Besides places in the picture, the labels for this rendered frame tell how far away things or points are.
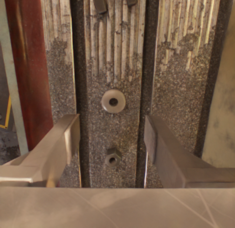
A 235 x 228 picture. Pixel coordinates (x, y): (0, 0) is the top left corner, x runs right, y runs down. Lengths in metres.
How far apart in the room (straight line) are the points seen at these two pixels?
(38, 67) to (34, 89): 0.04
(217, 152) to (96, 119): 0.17
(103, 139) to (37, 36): 0.19
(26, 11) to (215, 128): 0.29
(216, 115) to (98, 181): 0.23
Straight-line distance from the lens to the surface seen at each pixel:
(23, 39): 0.31
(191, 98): 0.28
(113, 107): 0.25
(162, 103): 0.27
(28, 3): 0.31
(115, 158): 0.28
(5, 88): 0.89
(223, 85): 0.18
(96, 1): 0.25
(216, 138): 0.19
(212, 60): 0.30
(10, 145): 1.47
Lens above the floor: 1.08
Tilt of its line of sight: 72 degrees down
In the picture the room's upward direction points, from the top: 178 degrees clockwise
